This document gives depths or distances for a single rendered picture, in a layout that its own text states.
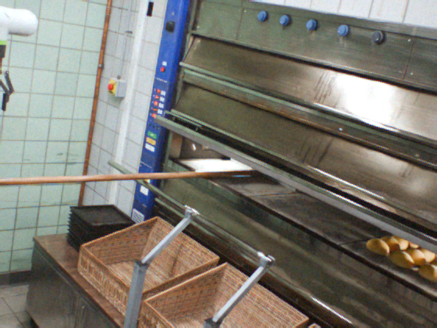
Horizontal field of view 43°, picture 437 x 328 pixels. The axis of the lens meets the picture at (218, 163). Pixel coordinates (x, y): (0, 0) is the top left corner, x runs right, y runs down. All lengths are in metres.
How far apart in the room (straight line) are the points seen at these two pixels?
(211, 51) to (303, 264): 1.19
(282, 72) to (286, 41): 0.14
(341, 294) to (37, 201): 2.26
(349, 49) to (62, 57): 1.99
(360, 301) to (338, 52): 1.01
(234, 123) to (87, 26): 1.41
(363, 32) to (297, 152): 0.57
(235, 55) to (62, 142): 1.52
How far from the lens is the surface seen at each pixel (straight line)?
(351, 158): 2.31
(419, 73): 2.18
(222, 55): 2.88
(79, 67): 3.79
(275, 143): 2.55
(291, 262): 2.55
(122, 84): 3.55
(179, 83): 3.12
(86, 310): 2.95
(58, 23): 3.69
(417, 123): 2.14
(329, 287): 2.43
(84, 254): 2.99
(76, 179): 2.53
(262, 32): 2.70
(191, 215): 2.43
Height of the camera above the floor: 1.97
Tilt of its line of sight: 14 degrees down
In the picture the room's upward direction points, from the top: 12 degrees clockwise
